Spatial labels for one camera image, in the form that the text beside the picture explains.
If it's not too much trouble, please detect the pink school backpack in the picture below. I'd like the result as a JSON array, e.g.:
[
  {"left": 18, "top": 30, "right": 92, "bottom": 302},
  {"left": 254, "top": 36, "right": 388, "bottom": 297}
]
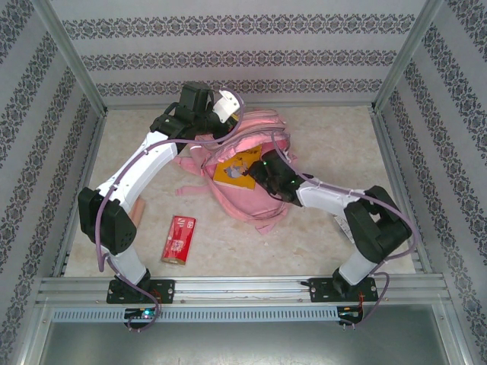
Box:
[{"left": 173, "top": 108, "right": 298, "bottom": 235}]

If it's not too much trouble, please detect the yellow picture book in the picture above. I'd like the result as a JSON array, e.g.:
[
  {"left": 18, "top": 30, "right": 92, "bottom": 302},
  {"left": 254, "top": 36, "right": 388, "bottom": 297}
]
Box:
[{"left": 212, "top": 143, "right": 264, "bottom": 191}]

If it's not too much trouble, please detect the red box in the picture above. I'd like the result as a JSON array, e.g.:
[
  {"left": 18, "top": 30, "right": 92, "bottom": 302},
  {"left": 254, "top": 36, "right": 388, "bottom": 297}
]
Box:
[{"left": 159, "top": 214, "right": 198, "bottom": 268}]

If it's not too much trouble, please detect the tan long item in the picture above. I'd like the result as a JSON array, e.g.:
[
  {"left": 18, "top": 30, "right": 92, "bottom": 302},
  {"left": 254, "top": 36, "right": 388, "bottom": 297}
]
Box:
[{"left": 130, "top": 196, "right": 148, "bottom": 228}]

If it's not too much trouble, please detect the right controller circuit board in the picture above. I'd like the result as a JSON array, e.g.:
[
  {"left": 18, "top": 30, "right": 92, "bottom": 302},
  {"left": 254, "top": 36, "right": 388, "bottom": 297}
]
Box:
[{"left": 337, "top": 305, "right": 365, "bottom": 324}]

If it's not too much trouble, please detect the controller circuit board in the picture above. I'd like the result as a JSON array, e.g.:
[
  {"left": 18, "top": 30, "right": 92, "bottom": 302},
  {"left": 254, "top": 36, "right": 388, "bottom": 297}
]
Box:
[
  {"left": 337, "top": 305, "right": 365, "bottom": 324},
  {"left": 124, "top": 306, "right": 160, "bottom": 321}
]

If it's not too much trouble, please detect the grey metal tray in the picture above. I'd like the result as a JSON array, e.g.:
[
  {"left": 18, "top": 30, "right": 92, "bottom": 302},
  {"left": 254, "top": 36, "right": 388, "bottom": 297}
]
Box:
[{"left": 36, "top": 303, "right": 471, "bottom": 365}]

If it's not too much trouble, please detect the left controller circuit board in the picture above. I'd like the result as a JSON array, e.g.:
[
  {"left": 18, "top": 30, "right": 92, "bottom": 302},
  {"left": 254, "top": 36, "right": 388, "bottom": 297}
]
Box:
[{"left": 124, "top": 306, "right": 160, "bottom": 321}]

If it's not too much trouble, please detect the aluminium mounting rail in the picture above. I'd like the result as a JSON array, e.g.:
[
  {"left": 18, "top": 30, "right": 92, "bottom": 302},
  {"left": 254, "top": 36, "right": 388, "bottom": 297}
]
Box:
[{"left": 36, "top": 274, "right": 450, "bottom": 308}]

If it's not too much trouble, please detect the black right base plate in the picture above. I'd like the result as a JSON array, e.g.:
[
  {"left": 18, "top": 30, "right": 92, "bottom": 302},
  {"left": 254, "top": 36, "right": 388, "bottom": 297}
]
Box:
[{"left": 308, "top": 276, "right": 384, "bottom": 304}]

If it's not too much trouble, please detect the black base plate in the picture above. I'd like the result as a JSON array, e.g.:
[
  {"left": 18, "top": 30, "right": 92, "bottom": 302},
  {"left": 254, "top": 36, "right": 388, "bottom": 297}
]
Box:
[
  {"left": 308, "top": 276, "right": 384, "bottom": 304},
  {"left": 106, "top": 278, "right": 176, "bottom": 305}
]

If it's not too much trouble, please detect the left aluminium frame post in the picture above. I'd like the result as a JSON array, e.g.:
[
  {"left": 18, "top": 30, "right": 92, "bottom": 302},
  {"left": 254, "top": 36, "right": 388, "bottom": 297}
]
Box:
[{"left": 32, "top": 0, "right": 110, "bottom": 117}]

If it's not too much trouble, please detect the aluminium frame post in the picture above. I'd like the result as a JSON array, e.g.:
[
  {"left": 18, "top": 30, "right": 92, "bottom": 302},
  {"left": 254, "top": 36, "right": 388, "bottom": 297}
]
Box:
[
  {"left": 32, "top": 0, "right": 110, "bottom": 117},
  {"left": 371, "top": 0, "right": 446, "bottom": 113}
]

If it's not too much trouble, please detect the slotted grey cable duct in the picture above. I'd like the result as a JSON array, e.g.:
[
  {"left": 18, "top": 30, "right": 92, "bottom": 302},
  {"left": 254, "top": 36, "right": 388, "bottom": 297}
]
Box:
[{"left": 51, "top": 306, "right": 339, "bottom": 324}]

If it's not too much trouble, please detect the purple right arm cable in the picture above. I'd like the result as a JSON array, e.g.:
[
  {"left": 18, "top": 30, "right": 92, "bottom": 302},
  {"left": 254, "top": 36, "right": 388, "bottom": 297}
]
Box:
[{"left": 270, "top": 129, "right": 419, "bottom": 330}]

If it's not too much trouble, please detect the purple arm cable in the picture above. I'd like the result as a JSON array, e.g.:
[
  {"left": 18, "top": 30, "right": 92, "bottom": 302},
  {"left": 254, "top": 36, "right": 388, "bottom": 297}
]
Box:
[
  {"left": 270, "top": 129, "right": 419, "bottom": 330},
  {"left": 94, "top": 87, "right": 245, "bottom": 332}
]

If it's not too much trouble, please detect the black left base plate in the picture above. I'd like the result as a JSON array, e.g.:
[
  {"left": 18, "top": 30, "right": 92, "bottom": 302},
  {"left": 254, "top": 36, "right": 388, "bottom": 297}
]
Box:
[{"left": 106, "top": 278, "right": 176, "bottom": 305}]

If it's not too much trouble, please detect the right aluminium frame post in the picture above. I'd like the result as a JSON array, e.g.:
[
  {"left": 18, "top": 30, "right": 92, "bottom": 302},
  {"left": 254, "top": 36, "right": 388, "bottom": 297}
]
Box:
[{"left": 371, "top": 0, "right": 446, "bottom": 113}]

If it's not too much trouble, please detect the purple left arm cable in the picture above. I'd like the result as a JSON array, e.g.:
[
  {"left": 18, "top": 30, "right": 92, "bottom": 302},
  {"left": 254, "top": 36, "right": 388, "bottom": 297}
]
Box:
[{"left": 94, "top": 87, "right": 245, "bottom": 332}]

